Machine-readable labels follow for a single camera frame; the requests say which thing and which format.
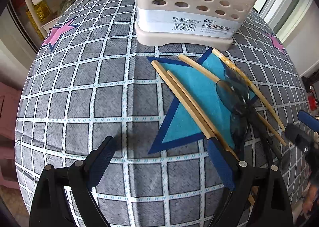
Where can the patterned handle wooden chopstick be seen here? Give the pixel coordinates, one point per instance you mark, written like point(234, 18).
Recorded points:
point(250, 84)

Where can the dark translucent plastic spoon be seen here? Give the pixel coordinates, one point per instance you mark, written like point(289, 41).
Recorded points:
point(235, 103)

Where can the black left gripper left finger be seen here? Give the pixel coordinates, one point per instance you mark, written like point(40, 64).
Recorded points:
point(50, 204)

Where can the plain wooden chopstick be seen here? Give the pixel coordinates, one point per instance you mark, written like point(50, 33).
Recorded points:
point(215, 79)
point(182, 99)
point(209, 128)

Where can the beige plastic utensil holder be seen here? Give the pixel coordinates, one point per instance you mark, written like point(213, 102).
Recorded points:
point(204, 22)

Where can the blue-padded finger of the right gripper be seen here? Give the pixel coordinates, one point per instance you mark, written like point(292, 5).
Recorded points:
point(308, 120)

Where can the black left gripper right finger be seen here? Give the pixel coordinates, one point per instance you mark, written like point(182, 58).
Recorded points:
point(272, 205)

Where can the grey checked tablecloth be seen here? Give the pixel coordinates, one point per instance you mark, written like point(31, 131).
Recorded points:
point(92, 79)

